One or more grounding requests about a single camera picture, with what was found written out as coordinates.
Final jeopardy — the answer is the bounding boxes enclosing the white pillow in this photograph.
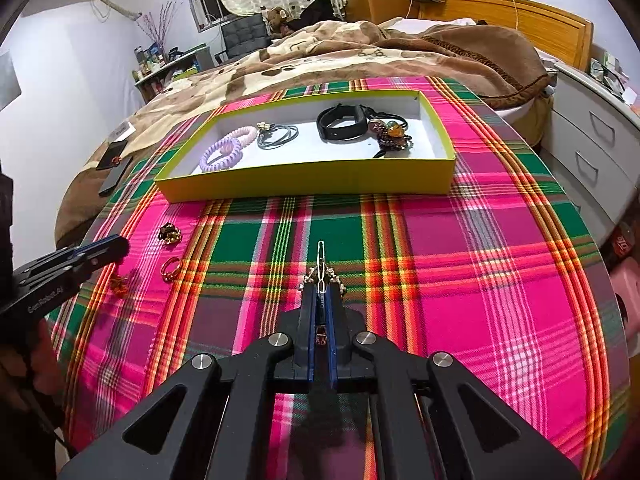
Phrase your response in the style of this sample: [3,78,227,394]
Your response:
[380,17,476,31]

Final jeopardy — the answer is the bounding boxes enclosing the red drink can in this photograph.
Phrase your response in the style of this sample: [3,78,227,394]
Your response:
[607,224,640,262]

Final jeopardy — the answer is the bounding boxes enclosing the black smartphone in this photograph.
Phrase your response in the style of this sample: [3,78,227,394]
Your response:
[97,140,129,171]

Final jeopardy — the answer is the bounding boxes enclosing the white desk shelf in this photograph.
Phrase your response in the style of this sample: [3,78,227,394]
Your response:
[132,42,214,104]

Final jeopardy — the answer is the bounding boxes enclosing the pink spiral hair tie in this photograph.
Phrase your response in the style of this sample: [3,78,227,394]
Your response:
[216,126,259,152]

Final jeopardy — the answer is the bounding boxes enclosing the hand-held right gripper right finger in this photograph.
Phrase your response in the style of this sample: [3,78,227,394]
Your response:
[324,293,583,480]

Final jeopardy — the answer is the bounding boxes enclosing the black office chair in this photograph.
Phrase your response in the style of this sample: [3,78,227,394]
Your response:
[214,13,271,64]

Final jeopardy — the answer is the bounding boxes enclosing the person's left hand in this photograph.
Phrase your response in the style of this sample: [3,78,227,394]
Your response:
[0,330,66,411]

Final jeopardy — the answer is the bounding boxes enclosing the metal bead chain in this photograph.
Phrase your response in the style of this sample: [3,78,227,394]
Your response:
[298,240,347,303]

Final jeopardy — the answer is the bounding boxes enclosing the brown teddy bear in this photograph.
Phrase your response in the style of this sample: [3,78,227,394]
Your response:
[264,7,296,36]

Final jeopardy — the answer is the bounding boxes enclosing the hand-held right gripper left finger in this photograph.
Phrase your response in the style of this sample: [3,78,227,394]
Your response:
[57,291,321,480]

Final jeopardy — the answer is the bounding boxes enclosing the yellow cardboard box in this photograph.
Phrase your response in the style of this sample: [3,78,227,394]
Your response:
[153,89,457,204]

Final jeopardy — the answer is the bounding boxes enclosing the white paper slip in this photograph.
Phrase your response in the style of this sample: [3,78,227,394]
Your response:
[108,120,135,144]

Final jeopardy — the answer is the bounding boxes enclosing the clutter on nightstand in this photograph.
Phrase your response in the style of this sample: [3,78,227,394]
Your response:
[589,54,634,94]

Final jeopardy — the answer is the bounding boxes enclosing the grey flower hair ties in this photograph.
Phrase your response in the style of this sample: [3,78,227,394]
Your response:
[256,121,299,150]

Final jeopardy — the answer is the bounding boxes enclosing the dark beaded bracelet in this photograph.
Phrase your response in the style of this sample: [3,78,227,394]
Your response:
[367,106,416,159]

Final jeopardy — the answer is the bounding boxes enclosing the window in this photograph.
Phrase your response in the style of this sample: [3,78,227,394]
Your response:
[187,0,236,34]

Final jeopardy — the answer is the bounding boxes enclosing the black wristband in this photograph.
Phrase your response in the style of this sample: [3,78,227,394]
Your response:
[316,103,372,140]

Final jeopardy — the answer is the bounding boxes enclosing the white nightstand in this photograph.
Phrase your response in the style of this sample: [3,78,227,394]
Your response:
[540,62,640,257]

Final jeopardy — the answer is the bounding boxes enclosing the brown patterned blanket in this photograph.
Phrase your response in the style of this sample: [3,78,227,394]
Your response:
[54,19,557,247]

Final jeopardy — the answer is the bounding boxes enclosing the black phone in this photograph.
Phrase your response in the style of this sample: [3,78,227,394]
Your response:
[98,154,134,197]

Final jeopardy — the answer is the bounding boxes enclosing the purple spiral hair tie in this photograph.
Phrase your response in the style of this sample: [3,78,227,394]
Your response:
[199,136,243,173]

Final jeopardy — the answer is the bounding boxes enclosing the black clothing pile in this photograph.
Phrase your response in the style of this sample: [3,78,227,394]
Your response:
[290,0,346,29]

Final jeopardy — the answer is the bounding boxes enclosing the wooden headboard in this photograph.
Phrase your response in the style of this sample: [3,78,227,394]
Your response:
[417,0,596,71]

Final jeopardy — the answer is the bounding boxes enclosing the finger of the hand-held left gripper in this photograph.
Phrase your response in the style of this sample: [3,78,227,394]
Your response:
[30,234,126,273]
[15,239,132,293]

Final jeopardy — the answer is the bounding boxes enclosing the pink green plaid cloth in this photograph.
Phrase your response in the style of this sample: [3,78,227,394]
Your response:
[47,76,632,480]

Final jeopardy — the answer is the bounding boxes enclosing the purple decorative branches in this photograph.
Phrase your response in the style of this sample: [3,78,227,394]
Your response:
[137,2,181,51]

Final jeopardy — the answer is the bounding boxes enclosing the pink plastic stool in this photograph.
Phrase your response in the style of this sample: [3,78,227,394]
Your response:
[610,265,640,347]

